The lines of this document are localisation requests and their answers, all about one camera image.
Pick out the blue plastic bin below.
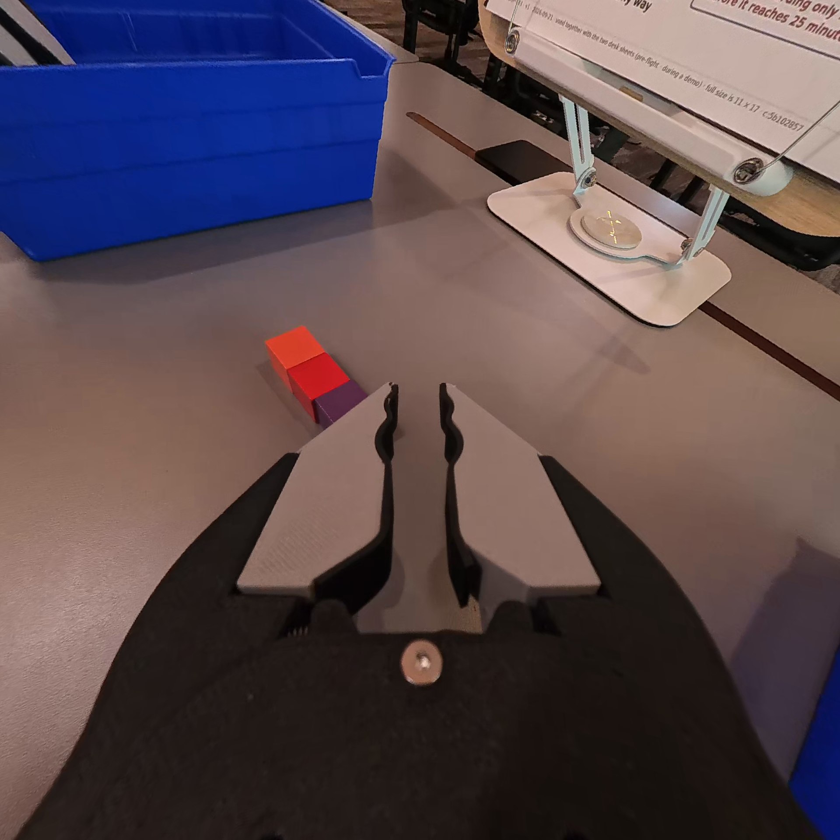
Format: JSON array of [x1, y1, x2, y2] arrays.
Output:
[[0, 0, 396, 262], [787, 663, 840, 840]]

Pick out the grey desk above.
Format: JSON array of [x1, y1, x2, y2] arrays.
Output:
[[0, 59, 840, 840]]

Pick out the white document stand wooden board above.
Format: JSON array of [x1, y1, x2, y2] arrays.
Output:
[[478, 0, 840, 327]]

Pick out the purple wooden cube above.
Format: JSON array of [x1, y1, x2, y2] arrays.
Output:
[[314, 381, 368, 429]]

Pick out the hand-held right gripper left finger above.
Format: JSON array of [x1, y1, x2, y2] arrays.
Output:
[[235, 381, 400, 616]]

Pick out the red wooden cube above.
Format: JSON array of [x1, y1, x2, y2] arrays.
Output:
[[287, 354, 350, 423]]

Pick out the white instruction sheet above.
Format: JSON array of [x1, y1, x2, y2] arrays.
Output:
[[486, 0, 840, 168]]

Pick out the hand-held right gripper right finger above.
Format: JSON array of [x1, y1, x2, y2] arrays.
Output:
[[437, 382, 602, 616]]

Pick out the orange wooden cube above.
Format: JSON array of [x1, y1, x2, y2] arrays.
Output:
[[264, 326, 327, 395]]

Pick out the black flat rectangular pad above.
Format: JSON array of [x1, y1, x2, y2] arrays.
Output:
[[474, 140, 572, 189]]

